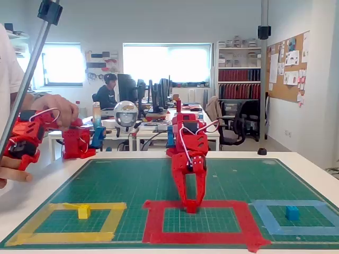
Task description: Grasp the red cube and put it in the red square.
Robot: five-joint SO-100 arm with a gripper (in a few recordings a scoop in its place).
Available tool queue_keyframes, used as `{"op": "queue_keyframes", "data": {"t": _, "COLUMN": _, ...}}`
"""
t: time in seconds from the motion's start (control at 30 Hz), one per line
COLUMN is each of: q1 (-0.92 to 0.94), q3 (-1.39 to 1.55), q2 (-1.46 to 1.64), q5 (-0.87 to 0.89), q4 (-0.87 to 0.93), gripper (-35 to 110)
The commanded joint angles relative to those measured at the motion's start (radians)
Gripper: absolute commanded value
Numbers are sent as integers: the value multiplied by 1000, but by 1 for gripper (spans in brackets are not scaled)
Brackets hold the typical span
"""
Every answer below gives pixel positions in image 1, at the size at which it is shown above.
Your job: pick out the operator white shirt torso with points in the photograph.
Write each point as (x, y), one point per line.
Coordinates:
(6, 79)

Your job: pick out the blue tape square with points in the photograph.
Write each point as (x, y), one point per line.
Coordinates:
(299, 230)

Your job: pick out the yellow tape square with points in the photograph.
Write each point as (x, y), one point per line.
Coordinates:
(61, 236)

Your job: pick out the red upright post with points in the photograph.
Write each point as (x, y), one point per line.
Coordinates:
(179, 104)

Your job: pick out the operator left forearm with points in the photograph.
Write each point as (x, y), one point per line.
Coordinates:
(30, 103)

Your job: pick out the large bright window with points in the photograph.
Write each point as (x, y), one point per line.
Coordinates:
(185, 63)

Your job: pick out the black pole clamp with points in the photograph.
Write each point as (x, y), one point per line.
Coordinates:
(264, 32)
(50, 12)

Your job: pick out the colourful drink bottle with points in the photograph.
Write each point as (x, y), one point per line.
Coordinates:
(97, 116)

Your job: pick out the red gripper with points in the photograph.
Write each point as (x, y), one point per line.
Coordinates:
(184, 169)

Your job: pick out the green potted plant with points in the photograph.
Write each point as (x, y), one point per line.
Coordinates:
(334, 172)

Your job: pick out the black round knob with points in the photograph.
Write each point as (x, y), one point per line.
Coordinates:
(262, 151)

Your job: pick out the black computer monitor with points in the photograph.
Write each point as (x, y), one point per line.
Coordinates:
(127, 87)
(141, 92)
(164, 90)
(155, 95)

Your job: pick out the red follower robot arm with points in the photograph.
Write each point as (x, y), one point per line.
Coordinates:
(177, 119)

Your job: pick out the red tape square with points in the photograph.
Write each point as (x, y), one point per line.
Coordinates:
(196, 236)

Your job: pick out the green cutting mat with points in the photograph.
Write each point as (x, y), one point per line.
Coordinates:
(132, 180)

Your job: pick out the operator left hand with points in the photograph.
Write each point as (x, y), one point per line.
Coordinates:
(61, 105)

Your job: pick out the white wall outlet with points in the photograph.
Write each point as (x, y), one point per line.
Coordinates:
(288, 133)

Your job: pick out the blue cube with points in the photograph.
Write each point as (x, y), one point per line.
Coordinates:
(292, 213)

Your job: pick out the small bright window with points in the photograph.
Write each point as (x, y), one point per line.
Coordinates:
(63, 63)

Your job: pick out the yellow cube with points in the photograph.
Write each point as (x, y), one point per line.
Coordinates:
(84, 212)

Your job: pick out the red leader arm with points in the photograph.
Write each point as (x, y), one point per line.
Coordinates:
(76, 143)

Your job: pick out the cork pinboard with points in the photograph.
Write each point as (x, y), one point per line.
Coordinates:
(280, 90)

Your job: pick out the beige jacket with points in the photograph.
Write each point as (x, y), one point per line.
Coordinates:
(213, 108)

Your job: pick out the upright aluminium frame pole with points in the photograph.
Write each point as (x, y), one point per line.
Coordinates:
(264, 79)

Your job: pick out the white bookshelf red binders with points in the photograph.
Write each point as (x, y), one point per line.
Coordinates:
(238, 75)

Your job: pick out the operator right hand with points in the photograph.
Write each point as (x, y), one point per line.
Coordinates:
(10, 172)

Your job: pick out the black office chair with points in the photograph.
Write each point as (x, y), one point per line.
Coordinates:
(233, 135)
(251, 111)

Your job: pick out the white helmet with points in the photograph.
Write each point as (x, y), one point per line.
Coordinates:
(125, 108)

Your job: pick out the wall tool rack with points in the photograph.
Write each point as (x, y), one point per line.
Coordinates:
(102, 64)

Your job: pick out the seated person dark sweater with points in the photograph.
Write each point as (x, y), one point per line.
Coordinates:
(106, 96)

